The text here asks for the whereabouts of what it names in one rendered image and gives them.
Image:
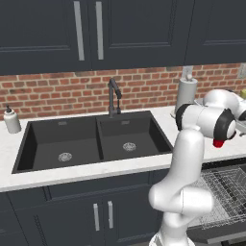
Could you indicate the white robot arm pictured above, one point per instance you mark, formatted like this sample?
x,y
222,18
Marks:
x,y
187,179

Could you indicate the grey wall outlet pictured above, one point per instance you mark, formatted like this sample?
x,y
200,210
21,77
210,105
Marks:
x,y
242,70
187,71

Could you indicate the black double sink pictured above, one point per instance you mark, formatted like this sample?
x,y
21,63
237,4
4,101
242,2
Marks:
x,y
80,144

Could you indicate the dark base cabinet front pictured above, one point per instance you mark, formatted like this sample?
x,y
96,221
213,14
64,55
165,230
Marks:
x,y
8,224

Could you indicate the white paper towel roll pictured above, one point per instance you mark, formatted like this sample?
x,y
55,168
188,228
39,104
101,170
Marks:
x,y
186,93

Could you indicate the dark base cabinet door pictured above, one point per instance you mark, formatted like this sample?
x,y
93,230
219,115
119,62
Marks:
x,y
134,217
64,221

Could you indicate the black sink faucet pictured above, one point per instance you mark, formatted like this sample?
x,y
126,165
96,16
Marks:
x,y
111,96

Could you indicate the white soap dispenser bottle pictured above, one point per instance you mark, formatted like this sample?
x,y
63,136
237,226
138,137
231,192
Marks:
x,y
12,121

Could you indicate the dark dishwasher door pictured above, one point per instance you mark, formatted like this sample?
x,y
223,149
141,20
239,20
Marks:
x,y
221,232

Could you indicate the dark panel under sink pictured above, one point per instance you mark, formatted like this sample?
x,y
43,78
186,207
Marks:
x,y
102,185

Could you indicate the pale green object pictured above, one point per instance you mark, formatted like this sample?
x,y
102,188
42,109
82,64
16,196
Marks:
x,y
243,93

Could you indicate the dark wall cabinet door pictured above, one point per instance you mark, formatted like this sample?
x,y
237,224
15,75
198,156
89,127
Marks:
x,y
217,29
141,29
38,32

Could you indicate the red cup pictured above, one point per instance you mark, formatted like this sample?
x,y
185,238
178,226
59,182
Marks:
x,y
218,143

